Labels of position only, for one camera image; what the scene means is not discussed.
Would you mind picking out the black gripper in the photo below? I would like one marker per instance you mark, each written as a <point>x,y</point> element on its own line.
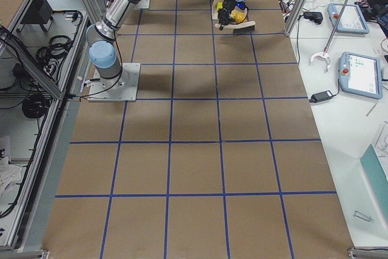
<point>227,5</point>

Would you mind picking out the beige plastic dustpan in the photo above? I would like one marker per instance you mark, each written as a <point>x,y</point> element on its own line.
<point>215,10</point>

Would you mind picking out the yellow sponge piece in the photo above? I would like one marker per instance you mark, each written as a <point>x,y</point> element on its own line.
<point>238,17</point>

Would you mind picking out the white hand brush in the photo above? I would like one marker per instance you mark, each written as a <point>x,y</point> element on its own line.
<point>239,29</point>

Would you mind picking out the black power adapter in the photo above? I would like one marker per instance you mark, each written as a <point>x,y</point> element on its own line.
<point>321,96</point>

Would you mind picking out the teach pendant far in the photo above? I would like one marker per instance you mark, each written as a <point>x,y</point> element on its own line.
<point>352,20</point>

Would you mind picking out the teach pendant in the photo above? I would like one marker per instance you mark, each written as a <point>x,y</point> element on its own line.
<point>352,20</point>
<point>360,75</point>

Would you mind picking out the teach pendant near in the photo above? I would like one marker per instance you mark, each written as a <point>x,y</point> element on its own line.
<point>360,75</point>

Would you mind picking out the teal folder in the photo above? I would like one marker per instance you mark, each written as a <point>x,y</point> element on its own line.
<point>375,177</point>

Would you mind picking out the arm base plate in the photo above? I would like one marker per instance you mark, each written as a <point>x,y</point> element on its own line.
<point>125,89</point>
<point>142,5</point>

